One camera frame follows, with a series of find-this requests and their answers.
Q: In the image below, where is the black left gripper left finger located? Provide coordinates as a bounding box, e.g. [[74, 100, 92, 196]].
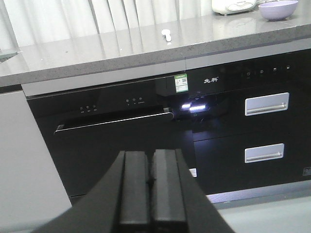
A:
[[35, 151, 150, 233]]

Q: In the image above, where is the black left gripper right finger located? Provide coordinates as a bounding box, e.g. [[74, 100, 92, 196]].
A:
[[151, 149, 233, 233]]

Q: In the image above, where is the white plastic spoon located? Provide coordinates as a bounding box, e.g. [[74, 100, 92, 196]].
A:
[[161, 29, 172, 45]]

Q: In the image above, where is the purple plastic bowl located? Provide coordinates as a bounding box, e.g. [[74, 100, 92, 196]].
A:
[[259, 0, 298, 20]]

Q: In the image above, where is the grey cabinet panel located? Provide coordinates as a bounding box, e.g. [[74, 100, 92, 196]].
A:
[[0, 91, 71, 233]]

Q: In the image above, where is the black disinfection cabinet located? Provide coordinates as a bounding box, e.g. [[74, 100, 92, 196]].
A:
[[185, 47, 311, 195]]

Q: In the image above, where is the green white sticker label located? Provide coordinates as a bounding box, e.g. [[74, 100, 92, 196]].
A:
[[174, 73, 188, 93]]

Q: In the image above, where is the white blender base appliance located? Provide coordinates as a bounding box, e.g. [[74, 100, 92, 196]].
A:
[[211, 0, 256, 15]]

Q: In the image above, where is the white curtain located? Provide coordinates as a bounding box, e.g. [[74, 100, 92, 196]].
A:
[[0, 0, 212, 50]]

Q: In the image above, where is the lower silver drawer handle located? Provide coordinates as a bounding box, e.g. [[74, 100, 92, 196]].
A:
[[244, 143, 285, 163]]

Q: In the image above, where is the silver drawer handle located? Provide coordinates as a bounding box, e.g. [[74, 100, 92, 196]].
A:
[[244, 143, 285, 163], [244, 92, 290, 116]]

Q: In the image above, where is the upper silver drawer handle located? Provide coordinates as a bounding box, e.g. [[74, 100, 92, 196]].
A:
[[244, 92, 290, 116]]

